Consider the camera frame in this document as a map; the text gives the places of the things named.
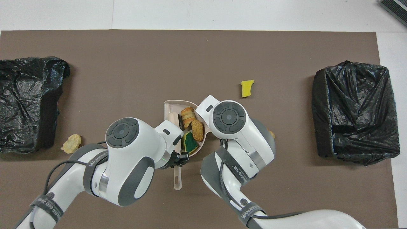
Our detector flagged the yellow sponge piece green backing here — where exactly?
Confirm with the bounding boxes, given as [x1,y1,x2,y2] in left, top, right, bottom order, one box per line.
[181,132,200,154]

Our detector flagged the black bag lined bin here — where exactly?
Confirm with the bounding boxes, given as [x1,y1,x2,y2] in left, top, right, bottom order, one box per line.
[0,56,71,154]
[311,60,401,166]

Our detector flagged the beige plastic dustpan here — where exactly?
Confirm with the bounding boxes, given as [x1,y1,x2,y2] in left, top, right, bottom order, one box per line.
[164,100,213,157]

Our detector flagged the brown bread bun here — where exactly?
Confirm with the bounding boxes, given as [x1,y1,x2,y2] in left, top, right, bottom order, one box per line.
[191,120,204,142]

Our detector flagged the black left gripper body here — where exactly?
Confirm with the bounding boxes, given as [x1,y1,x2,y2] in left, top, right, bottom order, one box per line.
[163,151,180,169]

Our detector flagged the beige hand brush black bristles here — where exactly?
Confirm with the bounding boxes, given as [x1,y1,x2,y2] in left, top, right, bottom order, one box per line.
[168,112,185,191]

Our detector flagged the brown table mat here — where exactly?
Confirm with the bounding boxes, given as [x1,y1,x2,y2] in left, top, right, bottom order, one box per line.
[0,30,399,229]

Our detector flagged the small yellow sponge piece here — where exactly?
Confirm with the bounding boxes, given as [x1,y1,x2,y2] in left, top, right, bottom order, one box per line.
[241,80,255,98]

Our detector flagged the dark grey ribbed object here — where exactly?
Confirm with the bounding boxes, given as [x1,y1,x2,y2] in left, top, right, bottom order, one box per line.
[380,0,407,26]

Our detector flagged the pale flaky pastry piece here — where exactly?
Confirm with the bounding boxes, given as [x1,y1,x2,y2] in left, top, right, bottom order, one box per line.
[60,134,82,154]
[180,107,196,128]

